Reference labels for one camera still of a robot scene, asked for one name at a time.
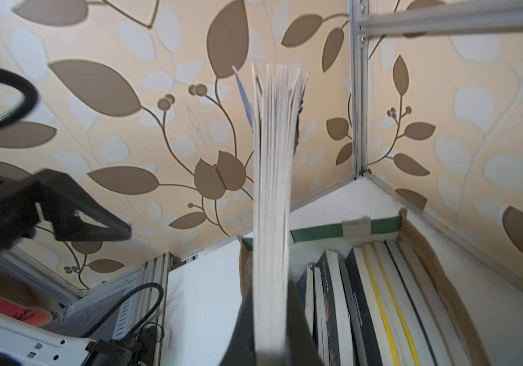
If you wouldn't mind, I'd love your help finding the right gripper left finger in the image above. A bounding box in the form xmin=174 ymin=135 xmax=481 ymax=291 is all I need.
xmin=220 ymin=287 xmax=256 ymax=366

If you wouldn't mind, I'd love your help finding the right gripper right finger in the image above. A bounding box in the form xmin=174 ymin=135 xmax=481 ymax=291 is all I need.
xmin=285 ymin=282 xmax=323 ymax=366

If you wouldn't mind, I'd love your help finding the yellow cartoon book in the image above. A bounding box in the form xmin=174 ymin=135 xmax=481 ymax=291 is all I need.
xmin=385 ymin=242 xmax=450 ymax=365

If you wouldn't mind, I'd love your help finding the tan book black cover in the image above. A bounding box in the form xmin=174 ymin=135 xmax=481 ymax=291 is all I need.
xmin=399 ymin=242 xmax=471 ymax=365

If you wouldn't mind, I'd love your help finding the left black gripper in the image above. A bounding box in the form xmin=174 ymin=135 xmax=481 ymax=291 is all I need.
xmin=0 ymin=169 xmax=132 ymax=253

